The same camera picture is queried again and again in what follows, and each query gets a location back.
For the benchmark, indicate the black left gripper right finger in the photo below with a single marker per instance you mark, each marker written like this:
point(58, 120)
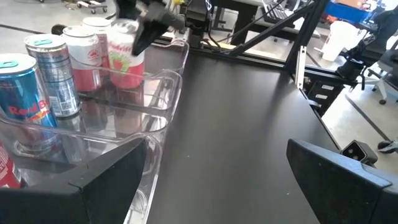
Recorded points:
point(348, 193)

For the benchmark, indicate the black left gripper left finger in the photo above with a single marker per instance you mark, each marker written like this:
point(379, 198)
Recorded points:
point(62, 205)

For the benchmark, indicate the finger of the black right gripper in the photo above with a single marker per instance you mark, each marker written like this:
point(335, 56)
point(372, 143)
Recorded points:
point(127, 9)
point(149, 31)

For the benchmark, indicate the red Coca-Cola can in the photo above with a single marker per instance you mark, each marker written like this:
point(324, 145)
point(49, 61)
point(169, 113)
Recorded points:
point(7, 168)

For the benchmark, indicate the blue silver Red Bull can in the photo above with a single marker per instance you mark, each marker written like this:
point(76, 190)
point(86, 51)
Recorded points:
point(21, 90)
point(56, 77)

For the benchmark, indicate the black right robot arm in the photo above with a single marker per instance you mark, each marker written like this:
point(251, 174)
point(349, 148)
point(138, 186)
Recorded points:
point(199, 25)

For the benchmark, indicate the wheeled dolly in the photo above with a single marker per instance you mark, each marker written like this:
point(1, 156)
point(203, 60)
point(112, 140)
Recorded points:
point(93, 3)

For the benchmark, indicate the clear plastic bin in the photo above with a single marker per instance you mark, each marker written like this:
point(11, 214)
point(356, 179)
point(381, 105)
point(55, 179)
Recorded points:
point(146, 193)
point(174, 59)
point(149, 102)

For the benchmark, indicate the person's shoe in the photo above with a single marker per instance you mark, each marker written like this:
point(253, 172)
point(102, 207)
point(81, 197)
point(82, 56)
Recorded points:
point(388, 147)

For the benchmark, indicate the black desk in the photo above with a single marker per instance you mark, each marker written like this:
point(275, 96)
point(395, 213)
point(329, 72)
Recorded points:
point(245, 12)

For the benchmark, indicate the black control box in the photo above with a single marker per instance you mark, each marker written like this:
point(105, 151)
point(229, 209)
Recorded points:
point(329, 102)

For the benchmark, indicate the black keyboard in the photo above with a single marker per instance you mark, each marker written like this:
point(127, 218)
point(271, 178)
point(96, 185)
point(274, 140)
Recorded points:
point(275, 12)

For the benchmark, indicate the black office chair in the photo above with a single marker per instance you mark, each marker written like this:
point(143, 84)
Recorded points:
point(357, 59)

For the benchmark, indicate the blue storage box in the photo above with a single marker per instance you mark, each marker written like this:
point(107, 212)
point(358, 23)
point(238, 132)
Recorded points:
point(345, 11)

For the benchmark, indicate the black table-level camera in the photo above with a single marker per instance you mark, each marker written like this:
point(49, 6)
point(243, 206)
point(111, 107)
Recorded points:
point(357, 152)

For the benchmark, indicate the black aluminium table frame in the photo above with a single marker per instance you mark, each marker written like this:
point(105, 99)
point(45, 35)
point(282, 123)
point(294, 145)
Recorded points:
point(311, 28)

